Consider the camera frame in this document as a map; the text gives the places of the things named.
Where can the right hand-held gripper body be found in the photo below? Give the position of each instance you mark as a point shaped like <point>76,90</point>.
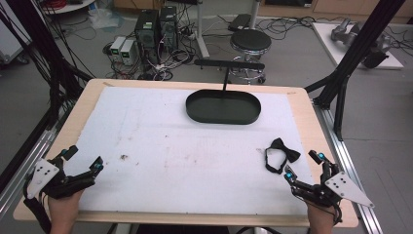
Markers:
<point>334,190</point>

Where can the white table mat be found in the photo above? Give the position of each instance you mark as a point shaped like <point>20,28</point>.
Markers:
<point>181,162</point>

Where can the black bow tie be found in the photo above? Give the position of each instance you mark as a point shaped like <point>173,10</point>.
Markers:
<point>284,148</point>

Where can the black round stool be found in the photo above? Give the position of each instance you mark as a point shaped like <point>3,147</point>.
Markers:
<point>250,40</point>

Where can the aluminium rail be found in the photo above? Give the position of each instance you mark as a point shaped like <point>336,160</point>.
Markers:
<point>29,162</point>
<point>344,152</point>

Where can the person's left hand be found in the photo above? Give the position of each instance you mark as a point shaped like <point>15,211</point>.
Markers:
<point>63,211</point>

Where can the black stand with oval tray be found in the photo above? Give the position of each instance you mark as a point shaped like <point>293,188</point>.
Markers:
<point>224,109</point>

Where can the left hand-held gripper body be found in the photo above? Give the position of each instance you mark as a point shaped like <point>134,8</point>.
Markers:
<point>66,188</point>

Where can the black flat box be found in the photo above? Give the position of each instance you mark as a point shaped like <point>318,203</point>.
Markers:
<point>239,22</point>

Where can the round white table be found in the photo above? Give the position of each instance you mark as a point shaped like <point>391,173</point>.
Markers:
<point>69,6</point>

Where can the black computer tower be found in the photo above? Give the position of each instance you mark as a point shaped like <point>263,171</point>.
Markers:
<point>168,27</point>
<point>147,32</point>

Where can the person's right hand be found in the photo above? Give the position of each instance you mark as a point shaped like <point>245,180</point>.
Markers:
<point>319,219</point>

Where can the black metal frame post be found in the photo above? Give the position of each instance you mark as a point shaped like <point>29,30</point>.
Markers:
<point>360,48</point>
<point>35,42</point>

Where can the white desk leg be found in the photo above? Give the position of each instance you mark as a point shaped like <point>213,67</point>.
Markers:
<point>201,32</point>
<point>255,13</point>

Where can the clear plastic bag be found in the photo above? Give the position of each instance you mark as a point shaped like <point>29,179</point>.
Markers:
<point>104,18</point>

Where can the white power supply unit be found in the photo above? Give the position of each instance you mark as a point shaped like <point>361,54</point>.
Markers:
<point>127,52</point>
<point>117,47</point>

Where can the white floor board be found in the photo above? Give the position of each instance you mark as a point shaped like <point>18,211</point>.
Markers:
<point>328,42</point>

